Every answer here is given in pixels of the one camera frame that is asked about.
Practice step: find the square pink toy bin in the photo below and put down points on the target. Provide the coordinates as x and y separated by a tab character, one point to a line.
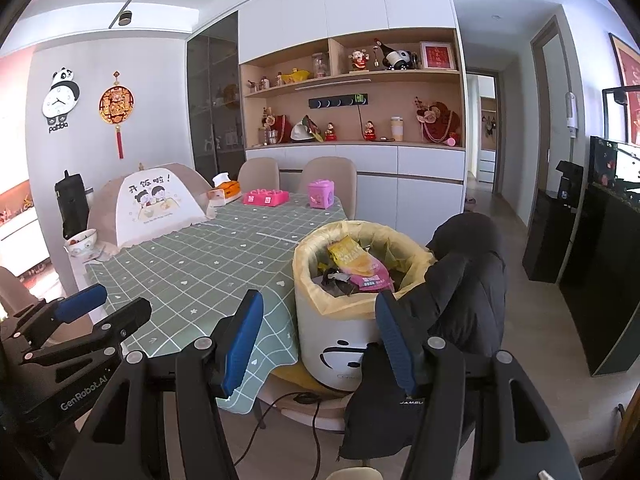
321	195

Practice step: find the white wooden shelf cabinet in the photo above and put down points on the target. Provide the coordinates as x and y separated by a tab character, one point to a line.
425	180

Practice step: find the white patterned cloth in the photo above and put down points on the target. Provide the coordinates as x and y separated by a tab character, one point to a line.
102	253

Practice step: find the flat pink toy box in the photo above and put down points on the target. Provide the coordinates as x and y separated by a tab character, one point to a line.
265	197

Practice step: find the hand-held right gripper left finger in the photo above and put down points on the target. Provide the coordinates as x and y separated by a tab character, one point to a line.
242	345

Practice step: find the dark red bag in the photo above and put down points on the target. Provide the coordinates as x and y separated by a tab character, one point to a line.
285	130

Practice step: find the black power rail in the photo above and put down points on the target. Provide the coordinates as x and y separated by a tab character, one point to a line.
330	102

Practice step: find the red wall picture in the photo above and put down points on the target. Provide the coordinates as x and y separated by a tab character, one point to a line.
630	70

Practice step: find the black jacket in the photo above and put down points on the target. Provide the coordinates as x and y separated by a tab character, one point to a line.
460	300

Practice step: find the pink white packet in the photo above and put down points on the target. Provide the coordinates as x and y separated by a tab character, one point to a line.
372	281

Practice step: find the white bowl with food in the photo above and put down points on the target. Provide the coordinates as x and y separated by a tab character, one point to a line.
82	245

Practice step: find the red fortune god figurine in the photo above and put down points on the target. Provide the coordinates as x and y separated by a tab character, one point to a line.
358	60

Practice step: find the ceiling spotlight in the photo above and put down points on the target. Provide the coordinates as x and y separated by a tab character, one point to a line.
125	16

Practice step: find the white yellow thermos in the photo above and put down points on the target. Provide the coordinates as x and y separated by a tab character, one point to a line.
396	129

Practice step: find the green checkered tablecloth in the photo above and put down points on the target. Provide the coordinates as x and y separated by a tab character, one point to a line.
200	270

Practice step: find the glass jar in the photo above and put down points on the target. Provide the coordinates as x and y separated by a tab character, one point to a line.
320	65

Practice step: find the panda plush with bottle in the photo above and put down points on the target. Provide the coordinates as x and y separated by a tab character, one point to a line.
400	57

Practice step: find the mesh food cover tent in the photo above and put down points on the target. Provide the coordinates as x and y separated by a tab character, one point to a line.
150	205

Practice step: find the dark glass cabinet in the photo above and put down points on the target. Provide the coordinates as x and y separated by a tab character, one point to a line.
215	100

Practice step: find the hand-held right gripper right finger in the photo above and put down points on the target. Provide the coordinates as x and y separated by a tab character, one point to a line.
395	345

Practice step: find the orange tissue box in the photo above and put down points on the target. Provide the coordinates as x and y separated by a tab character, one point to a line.
225	192

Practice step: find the black wrapper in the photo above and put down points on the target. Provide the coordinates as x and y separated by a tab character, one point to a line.
335	281

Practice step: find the white trash bin yellow liner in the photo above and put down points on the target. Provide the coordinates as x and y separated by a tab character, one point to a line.
340	340

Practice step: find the glass cup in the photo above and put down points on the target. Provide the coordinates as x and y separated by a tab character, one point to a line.
271	137

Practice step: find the small shelf figurine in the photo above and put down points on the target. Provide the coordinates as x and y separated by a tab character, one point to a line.
265	82

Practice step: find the black low cabinet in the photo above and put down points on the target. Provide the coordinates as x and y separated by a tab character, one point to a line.
550	245

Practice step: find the red gold knot ornament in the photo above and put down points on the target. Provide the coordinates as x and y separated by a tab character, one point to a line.
117	105

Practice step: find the red framed picture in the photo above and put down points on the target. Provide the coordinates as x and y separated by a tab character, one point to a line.
438	56

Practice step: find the black countertop appliance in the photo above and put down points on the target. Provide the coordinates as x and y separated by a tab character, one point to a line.
570	180

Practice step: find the yellow snack packet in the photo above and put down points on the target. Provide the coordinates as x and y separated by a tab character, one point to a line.
350	255

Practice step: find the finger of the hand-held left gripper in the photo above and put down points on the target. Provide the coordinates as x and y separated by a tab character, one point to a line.
80	301
127	316

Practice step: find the white wall intercom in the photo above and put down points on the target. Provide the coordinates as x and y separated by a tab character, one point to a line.
570	115

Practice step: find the small pink item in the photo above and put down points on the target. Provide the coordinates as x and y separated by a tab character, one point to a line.
453	142

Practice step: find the red flower handbag ornament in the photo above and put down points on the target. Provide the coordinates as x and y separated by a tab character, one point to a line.
440	122

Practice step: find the flower doll ornament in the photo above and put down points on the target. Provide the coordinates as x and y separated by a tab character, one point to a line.
270	119

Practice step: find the small red doll figurine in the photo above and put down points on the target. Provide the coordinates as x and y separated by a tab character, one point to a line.
369	131
330	132

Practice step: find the yellow seat cushion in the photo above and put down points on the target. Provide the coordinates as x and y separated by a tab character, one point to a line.
290	376

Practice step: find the beige dining chair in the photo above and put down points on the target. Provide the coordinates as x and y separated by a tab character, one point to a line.
260	172
327	172
300	400

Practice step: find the yellow ingot bowl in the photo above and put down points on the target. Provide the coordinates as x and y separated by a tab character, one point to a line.
295	77

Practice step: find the grey interior door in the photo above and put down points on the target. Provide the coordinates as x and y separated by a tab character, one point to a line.
545	110

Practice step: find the black bag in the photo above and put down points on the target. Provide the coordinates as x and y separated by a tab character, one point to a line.
72	205

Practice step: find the panda wall clock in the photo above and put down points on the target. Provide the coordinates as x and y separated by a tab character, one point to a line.
60	97

